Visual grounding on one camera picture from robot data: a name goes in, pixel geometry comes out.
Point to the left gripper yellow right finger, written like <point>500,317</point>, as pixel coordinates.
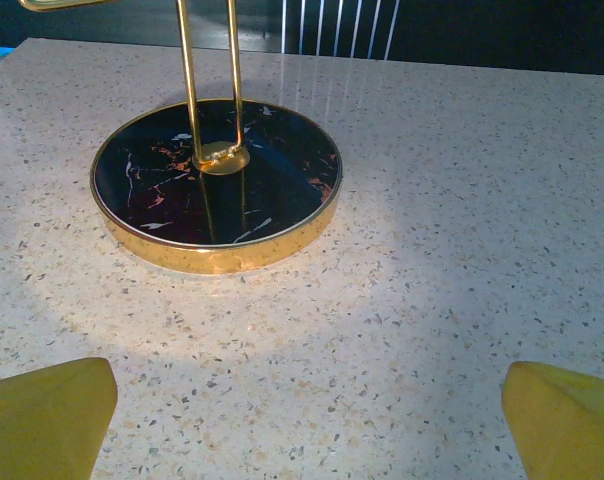
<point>567,430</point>

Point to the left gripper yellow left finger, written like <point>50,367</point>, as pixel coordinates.
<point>42,425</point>

